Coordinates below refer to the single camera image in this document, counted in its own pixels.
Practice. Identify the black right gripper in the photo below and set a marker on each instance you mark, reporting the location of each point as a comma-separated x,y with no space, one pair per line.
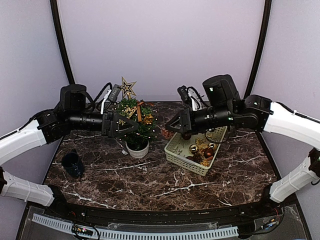
187,125

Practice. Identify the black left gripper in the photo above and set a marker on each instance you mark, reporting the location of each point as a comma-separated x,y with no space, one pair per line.
112,131

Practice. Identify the gold merry christmas sign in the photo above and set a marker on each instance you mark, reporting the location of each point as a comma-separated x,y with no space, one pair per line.
129,113

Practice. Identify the small green christmas tree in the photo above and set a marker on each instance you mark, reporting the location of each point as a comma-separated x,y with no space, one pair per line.
138,141

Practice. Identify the brown ribbon cinnamon stick ornament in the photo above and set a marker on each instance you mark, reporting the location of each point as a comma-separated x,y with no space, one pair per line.
143,108

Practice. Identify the gold star tree topper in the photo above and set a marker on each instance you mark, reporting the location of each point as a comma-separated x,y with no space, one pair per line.
127,88

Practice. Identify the beige perforated plastic basket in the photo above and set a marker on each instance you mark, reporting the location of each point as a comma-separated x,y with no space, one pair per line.
177,151

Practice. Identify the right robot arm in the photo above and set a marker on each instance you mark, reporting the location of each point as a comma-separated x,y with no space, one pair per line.
260,114

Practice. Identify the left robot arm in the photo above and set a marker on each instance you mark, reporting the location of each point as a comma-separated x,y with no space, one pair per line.
74,111

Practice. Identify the gold bauble ornament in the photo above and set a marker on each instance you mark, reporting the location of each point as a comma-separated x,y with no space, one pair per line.
212,145
193,149

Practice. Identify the gold tinsel garland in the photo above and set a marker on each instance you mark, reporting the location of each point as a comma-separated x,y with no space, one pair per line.
202,140

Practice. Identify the dark blue cup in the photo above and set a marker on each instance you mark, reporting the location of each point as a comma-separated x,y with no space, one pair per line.
73,165

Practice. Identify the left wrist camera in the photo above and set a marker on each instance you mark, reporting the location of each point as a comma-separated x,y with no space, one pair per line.
113,95

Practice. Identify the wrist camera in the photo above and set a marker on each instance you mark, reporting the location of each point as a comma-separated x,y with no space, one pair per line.
184,95
113,95

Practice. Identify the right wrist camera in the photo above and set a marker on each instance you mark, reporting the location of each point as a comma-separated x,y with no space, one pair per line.
184,95

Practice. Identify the grey slotted cable duct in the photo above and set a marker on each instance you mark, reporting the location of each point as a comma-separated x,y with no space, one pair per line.
119,231

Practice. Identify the black front table rail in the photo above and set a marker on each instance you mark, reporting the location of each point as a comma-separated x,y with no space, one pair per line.
105,203

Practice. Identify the left black frame post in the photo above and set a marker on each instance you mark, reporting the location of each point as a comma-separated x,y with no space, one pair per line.
61,41

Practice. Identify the black frame post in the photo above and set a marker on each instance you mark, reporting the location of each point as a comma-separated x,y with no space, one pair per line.
259,48
61,41

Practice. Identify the right black frame post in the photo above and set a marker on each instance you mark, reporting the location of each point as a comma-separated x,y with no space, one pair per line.
259,48

